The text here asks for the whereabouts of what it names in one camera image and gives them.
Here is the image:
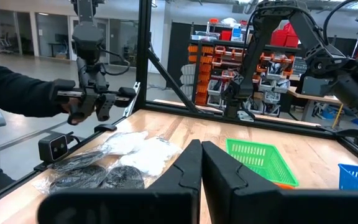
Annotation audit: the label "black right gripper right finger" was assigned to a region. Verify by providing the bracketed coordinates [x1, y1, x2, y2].
[201, 141, 358, 224]

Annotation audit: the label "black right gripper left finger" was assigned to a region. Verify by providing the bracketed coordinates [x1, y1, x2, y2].
[37, 139, 203, 224]

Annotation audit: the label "bagged black bath sponge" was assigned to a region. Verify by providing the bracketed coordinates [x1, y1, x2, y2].
[99, 164, 146, 190]
[50, 148, 113, 174]
[31, 164, 109, 196]

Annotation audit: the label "labelled bag of cotton balls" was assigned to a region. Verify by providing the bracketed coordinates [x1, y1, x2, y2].
[118, 136, 183, 179]

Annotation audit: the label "green plastic basket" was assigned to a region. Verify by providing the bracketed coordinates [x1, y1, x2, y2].
[224, 138, 300, 188]

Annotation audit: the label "orange plastic basket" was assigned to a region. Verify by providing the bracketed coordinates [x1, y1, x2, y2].
[273, 182, 295, 190]

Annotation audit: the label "plain bag of cotton balls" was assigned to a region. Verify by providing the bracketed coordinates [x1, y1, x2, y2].
[103, 130, 149, 156]

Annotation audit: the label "black table clamp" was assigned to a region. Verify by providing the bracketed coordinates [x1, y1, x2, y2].
[93, 123, 118, 133]

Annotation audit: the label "blue plastic basket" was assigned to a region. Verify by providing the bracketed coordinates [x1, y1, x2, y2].
[337, 163, 358, 191]

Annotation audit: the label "wooden workbench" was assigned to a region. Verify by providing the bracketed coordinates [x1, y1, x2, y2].
[287, 86, 344, 123]

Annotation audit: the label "person's hand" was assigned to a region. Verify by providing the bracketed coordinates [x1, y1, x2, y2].
[60, 96, 94, 126]

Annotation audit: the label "black storage shelf rack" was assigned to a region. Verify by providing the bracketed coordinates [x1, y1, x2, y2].
[168, 18, 307, 119]

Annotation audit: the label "blue white box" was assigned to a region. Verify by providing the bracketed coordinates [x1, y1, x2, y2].
[231, 24, 242, 42]

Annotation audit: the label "large red storage bins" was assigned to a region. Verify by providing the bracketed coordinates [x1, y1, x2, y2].
[270, 22, 300, 48]

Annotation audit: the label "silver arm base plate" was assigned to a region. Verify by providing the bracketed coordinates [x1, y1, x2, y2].
[237, 109, 257, 123]

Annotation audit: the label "silver mounting bracket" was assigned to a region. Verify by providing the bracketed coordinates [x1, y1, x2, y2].
[124, 81, 142, 118]

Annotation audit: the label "leader arm gripper handle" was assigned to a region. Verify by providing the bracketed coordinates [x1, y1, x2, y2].
[48, 78, 138, 126]

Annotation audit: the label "black table-level camera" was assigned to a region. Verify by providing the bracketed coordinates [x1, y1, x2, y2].
[37, 131, 70, 164]

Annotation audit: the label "black curved frame bracket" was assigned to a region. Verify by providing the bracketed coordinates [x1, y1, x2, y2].
[334, 128, 358, 149]

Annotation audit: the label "black aluminium table frame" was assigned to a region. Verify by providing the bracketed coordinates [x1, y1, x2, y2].
[0, 0, 358, 211]

